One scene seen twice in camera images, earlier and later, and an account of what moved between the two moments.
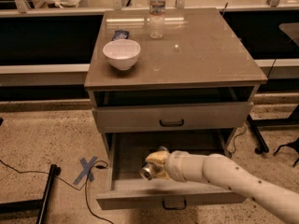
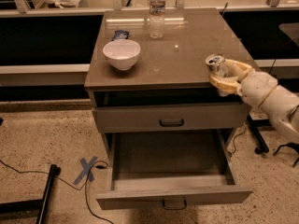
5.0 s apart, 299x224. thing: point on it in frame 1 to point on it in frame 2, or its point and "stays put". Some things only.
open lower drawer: x=127 y=188 stays put
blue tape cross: x=86 y=167 stays put
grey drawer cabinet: x=177 y=78 stays put
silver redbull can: x=148 y=171 to x=216 y=63
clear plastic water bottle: x=156 y=12 stays put
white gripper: x=177 y=166 to x=256 y=89
